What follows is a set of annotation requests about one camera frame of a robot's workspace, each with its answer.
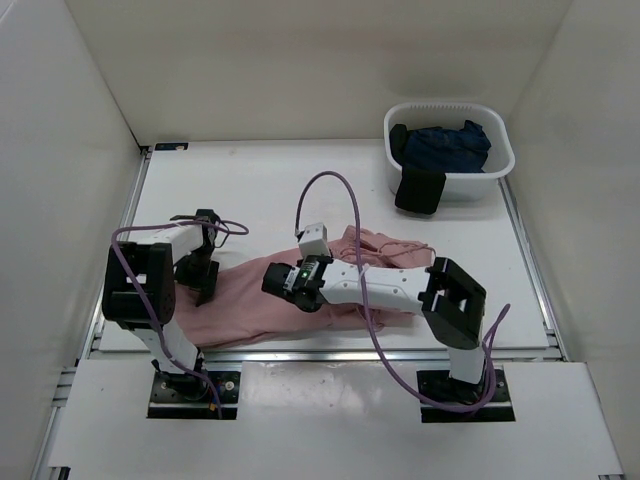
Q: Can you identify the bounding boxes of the pink trousers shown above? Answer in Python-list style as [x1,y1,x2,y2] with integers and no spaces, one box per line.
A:
[174,225,435,348]

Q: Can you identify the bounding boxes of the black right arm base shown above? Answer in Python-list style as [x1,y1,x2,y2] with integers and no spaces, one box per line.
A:
[416,369,516,424]

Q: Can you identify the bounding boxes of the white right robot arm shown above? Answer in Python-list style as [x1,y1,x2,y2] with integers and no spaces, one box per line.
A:
[261,255,486,400]

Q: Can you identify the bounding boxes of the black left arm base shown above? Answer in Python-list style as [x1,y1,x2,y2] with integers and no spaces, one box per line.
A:
[147,360,241,421]

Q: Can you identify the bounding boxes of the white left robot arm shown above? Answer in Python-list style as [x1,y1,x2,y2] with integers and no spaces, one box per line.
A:
[101,220,219,400]

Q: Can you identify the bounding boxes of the black trousers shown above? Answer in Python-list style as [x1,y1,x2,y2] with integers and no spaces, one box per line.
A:
[389,124,446,215]

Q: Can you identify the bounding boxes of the dark blue trousers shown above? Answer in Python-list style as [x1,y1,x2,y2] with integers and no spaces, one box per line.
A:
[402,120,492,174]

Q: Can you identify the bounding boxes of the white plastic basket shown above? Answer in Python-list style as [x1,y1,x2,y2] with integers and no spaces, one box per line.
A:
[383,101,515,202]

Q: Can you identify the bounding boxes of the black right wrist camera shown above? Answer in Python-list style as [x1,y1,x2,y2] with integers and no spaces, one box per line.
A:
[296,222,331,258]

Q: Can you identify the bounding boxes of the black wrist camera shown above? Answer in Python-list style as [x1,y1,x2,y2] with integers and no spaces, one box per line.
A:
[296,222,331,258]
[170,209,222,232]

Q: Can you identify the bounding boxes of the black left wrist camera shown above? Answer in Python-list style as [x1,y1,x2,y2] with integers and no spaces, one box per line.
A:
[170,209,222,232]

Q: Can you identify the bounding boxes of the aluminium front rail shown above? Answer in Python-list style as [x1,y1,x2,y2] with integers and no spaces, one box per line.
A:
[89,347,564,363]

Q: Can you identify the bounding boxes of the aluminium rail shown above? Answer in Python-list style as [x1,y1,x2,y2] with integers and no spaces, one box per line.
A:
[75,146,153,366]
[89,347,564,363]
[498,178,566,357]

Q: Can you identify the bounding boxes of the aluminium left rail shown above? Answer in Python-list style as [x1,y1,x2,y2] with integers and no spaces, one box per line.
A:
[75,146,153,366]

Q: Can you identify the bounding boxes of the aluminium right rail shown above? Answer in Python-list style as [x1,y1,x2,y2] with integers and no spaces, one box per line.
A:
[498,178,566,357]

